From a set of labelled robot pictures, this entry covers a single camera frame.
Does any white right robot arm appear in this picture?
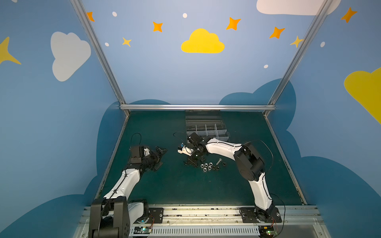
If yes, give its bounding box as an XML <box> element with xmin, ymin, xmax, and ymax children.
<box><xmin>178</xmin><ymin>133</ymin><xmax>274</xmax><ymax>213</ymax></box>

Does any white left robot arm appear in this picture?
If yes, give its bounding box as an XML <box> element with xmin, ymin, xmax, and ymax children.
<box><xmin>88</xmin><ymin>145</ymin><xmax>168</xmax><ymax>238</ymax></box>

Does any pile of hex nuts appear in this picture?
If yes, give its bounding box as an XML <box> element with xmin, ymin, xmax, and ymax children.
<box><xmin>200</xmin><ymin>162</ymin><xmax>227</xmax><ymax>173</ymax></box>

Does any clear plastic organizer box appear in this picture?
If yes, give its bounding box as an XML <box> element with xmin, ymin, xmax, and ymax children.
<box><xmin>185</xmin><ymin>110</ymin><xmax>230</xmax><ymax>141</ymax></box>

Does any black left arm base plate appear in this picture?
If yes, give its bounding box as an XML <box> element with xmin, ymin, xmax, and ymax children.
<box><xmin>135</xmin><ymin>207</ymin><xmax>164</xmax><ymax>224</ymax></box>

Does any aluminium frame rail back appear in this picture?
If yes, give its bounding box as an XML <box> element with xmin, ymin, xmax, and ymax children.
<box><xmin>120</xmin><ymin>104</ymin><xmax>276</xmax><ymax>111</ymax></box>

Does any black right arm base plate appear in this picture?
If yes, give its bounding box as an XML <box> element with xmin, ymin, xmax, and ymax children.
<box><xmin>239</xmin><ymin>207</ymin><xmax>282</xmax><ymax>223</ymax></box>

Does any aluminium frame post left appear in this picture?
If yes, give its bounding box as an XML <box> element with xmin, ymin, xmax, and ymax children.
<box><xmin>70</xmin><ymin>0</ymin><xmax>130</xmax><ymax>118</ymax></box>

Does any aluminium frame post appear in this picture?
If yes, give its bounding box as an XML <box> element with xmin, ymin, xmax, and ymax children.
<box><xmin>268</xmin><ymin>0</ymin><xmax>333</xmax><ymax>109</ymax></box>
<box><xmin>70</xmin><ymin>0</ymin><xmax>130</xmax><ymax>118</ymax></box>

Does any aluminium frame post right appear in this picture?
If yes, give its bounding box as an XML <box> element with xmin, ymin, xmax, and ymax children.
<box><xmin>268</xmin><ymin>0</ymin><xmax>333</xmax><ymax>109</ymax></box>

